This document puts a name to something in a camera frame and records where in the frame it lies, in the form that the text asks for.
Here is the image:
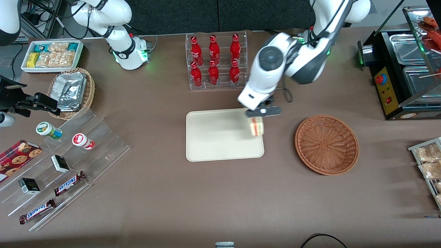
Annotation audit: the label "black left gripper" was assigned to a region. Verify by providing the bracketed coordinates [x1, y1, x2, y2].
[246, 97, 282, 118]

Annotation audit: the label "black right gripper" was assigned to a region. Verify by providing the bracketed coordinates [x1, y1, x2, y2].
[0, 76, 62, 117]

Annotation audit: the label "triangular sandwich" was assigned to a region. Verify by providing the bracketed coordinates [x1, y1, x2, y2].
[250, 117, 265, 137]

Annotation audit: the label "light wicker basket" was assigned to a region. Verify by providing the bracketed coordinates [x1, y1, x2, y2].
[47, 68, 95, 120]

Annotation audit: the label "cream rectangular tray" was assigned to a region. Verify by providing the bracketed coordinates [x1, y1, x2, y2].
[186, 107, 265, 162]

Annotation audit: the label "round brown wicker basket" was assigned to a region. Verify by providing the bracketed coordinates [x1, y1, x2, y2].
[295, 115, 359, 176]

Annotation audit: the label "tray of packaged snacks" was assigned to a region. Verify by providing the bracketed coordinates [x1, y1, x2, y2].
[408, 137, 441, 210]

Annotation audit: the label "silver foil packet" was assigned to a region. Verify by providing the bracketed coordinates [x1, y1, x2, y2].
[54, 72, 86, 87]
[56, 84, 85, 111]

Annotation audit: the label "green lid yogurt cup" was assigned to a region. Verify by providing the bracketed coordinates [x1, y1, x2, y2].
[36, 122, 63, 140]

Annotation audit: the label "red lid yogurt cup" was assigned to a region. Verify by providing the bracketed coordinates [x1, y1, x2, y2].
[72, 133, 95, 150]

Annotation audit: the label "clear granola bag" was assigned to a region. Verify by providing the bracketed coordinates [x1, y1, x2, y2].
[48, 51, 74, 68]
[36, 52, 52, 68]
[48, 42, 69, 54]

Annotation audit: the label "red cola bottle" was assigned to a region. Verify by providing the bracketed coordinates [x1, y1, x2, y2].
[230, 33, 240, 64]
[191, 36, 204, 66]
[208, 60, 219, 86]
[191, 61, 203, 87]
[229, 60, 240, 86]
[209, 35, 220, 65]

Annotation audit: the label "clear acrylic bottle rack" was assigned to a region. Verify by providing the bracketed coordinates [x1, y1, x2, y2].
[185, 30, 248, 91]

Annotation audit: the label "small black box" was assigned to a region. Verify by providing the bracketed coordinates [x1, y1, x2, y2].
[51, 155, 70, 173]
[18, 178, 41, 195]

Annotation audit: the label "red cookie box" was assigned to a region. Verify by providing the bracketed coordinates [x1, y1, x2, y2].
[0, 139, 42, 183]

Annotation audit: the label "white plastic snack bin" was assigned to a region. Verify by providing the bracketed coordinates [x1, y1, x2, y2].
[21, 40, 84, 74]

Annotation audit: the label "clear acrylic stepped display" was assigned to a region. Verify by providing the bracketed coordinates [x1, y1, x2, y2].
[0, 110, 131, 232]

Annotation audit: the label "Snickers chocolate bar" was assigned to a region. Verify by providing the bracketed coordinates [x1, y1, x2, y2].
[54, 171, 86, 197]
[19, 198, 56, 225]

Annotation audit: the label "black food warmer appliance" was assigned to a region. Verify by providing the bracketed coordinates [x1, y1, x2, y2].
[357, 6, 441, 121]

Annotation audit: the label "steel warmer pan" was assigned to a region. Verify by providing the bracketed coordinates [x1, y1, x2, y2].
[402, 65, 441, 96]
[389, 33, 428, 65]

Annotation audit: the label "orange red fried food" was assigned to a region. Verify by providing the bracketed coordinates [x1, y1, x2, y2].
[419, 16, 441, 52]

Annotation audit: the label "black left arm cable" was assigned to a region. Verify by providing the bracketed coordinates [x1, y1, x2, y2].
[282, 0, 348, 103]

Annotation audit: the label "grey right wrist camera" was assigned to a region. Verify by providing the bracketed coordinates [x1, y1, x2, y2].
[0, 113, 16, 128]

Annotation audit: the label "aluminium frame post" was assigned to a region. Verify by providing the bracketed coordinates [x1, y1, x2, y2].
[21, 0, 63, 39]

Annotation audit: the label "black right base cables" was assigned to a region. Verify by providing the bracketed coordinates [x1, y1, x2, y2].
[127, 23, 159, 45]

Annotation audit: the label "black table edge cable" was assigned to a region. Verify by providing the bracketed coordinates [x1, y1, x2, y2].
[300, 233, 348, 248]

